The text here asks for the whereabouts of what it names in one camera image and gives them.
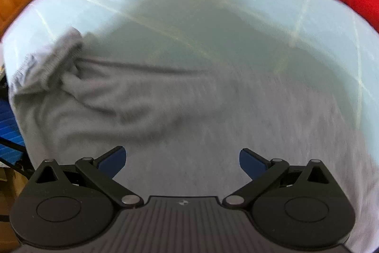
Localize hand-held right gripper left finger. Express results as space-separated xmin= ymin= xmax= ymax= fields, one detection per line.
xmin=35 ymin=146 xmax=144 ymax=209

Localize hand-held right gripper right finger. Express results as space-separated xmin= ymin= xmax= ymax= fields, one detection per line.
xmin=222 ymin=148 xmax=331 ymax=209

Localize grey pants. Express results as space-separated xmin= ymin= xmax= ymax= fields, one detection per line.
xmin=7 ymin=28 xmax=379 ymax=253

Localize blue striped bag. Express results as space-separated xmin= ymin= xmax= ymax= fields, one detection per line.
xmin=0 ymin=98 xmax=28 ymax=166

